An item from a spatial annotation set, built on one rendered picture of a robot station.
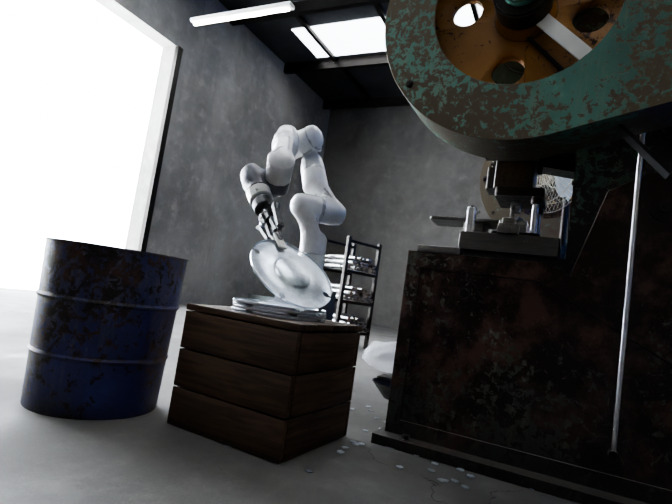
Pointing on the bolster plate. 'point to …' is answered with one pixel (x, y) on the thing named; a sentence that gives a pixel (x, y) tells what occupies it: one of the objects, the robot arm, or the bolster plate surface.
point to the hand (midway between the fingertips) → (278, 242)
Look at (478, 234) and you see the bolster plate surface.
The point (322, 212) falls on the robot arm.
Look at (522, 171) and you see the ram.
